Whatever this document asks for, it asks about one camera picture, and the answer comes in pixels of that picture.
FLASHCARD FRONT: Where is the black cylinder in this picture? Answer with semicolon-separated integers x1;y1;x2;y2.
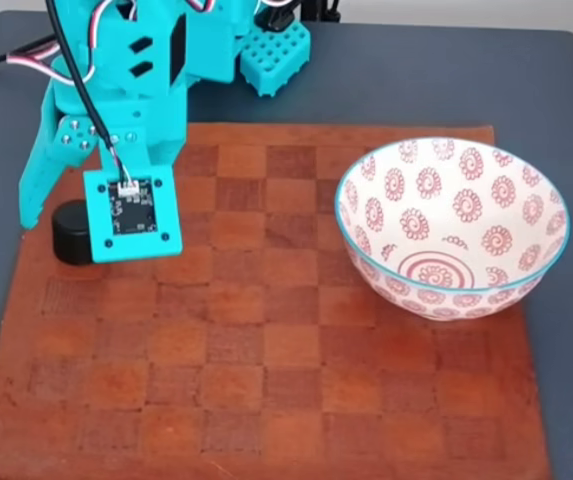
51;199;93;266

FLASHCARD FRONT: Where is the white bowl with red flowers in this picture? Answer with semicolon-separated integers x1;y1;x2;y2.
334;137;571;322

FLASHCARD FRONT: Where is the black clamp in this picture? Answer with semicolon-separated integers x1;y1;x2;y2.
298;0;342;24

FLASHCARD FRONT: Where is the brown leather chessboard mat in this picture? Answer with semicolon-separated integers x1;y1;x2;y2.
0;118;553;480

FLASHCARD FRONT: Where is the black camera cable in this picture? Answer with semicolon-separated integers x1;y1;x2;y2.
44;0;135;184

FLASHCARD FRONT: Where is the red white servo wire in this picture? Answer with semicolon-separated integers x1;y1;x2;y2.
6;0;140;85

